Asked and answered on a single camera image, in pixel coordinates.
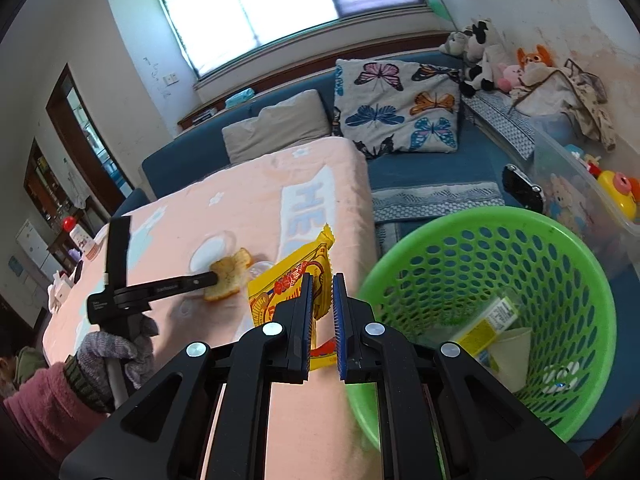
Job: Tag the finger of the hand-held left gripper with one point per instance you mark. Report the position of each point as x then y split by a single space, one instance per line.
180 287

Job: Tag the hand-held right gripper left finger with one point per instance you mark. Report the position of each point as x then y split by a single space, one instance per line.
306 320

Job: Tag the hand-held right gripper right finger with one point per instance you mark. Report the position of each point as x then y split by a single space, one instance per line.
340 330

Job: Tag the yellow snack packet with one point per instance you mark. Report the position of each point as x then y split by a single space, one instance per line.
280 285

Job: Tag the bread slice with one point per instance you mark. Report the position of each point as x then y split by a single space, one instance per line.
230 275

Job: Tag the green plastic basket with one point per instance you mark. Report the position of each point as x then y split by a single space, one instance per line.
400 270

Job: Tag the person's left forearm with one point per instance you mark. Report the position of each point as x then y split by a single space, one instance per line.
45 405

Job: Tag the person's left hand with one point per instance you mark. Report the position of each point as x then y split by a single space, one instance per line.
95 350

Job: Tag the clear plastic dome lid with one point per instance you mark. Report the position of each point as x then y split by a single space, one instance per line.
210 255

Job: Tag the small white box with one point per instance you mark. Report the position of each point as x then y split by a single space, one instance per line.
60 290

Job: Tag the small clear plastic piece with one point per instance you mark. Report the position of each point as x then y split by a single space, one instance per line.
260 270

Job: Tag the white bottle with red cap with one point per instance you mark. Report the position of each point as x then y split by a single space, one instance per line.
82 245

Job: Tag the white cabinet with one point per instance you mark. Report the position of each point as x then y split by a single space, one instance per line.
30 247

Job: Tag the wooden shelf cabinet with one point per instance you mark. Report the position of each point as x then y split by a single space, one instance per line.
50 185

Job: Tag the blue patterned cushion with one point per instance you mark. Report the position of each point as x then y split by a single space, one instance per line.
435 200

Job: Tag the wooden framed interior window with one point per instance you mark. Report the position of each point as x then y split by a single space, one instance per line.
85 130

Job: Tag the beige pillow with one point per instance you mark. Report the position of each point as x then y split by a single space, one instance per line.
280 125

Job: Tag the blue sofa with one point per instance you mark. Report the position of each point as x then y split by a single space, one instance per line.
450 170

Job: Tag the teal tissue pack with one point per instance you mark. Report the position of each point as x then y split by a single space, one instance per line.
240 97

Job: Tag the butterfly print pillow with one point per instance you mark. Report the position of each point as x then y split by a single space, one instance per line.
390 110

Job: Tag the black toy car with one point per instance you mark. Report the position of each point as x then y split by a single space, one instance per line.
522 185

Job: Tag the blue patterned cloth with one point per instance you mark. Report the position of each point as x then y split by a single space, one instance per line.
500 120

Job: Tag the clear plastic storage box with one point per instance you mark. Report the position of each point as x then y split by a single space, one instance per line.
550 160

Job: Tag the pink plush toy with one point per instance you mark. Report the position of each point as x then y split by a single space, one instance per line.
510 76

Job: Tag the yellow plastic toy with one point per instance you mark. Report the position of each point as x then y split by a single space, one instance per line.
615 192

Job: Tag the grey plush toy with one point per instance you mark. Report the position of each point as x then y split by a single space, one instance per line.
452 42

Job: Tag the black and white cow plush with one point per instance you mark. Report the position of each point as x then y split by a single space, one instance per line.
482 45

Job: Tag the beige clothes pile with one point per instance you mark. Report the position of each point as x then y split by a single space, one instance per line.
575 95

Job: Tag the orange fox plush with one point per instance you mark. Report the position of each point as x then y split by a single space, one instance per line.
535 57

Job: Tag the white light switch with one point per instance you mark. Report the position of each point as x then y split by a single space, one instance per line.
172 79

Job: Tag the wooden sofa back rail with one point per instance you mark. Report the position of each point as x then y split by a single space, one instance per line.
300 72

